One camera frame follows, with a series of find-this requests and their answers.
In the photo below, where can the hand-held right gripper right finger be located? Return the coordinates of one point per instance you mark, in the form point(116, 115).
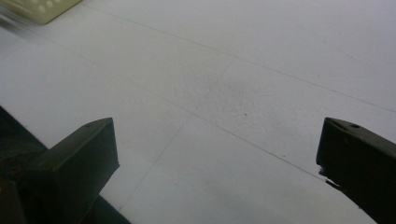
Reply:
point(361, 161)

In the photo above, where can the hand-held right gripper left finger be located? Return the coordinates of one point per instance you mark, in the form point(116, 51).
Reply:
point(74, 161)

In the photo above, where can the pale yellow perforated block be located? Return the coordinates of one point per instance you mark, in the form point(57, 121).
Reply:
point(40, 9)

